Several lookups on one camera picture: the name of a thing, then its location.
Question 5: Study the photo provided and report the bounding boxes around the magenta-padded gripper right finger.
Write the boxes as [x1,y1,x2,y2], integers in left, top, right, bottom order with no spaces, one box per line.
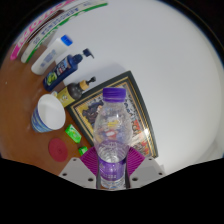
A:
[124,146,168,190]

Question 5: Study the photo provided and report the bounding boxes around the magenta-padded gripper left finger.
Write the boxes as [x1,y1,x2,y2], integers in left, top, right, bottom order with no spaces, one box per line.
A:
[58,146,101,190]

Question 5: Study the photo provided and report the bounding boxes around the clear purple-capped water bottle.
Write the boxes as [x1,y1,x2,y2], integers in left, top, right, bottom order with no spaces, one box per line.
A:
[93,87,134,190]

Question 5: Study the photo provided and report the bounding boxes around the small green packet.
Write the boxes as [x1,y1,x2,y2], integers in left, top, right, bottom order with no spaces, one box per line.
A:
[78,145,89,156]

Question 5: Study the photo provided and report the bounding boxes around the red round coaster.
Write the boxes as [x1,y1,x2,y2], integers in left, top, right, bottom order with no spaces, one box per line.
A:
[47,137,69,163]

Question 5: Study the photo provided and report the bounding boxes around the framed group picture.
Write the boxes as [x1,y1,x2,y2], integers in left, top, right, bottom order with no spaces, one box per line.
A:
[64,70,159,159]

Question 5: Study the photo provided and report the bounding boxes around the blue white paper cup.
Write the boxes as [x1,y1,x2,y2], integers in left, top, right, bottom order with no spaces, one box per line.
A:
[30,93,67,134]

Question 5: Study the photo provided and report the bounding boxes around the brown yellow-label pump bottle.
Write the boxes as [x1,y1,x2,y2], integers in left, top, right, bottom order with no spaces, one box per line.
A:
[54,76,98,108]

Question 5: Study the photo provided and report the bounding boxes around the dark blue pump bottle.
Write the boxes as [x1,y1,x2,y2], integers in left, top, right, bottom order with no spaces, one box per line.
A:
[43,48,95,93]

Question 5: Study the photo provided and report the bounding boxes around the white blue-capped bottle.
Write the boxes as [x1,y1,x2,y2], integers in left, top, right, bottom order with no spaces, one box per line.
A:
[30,34,74,76]

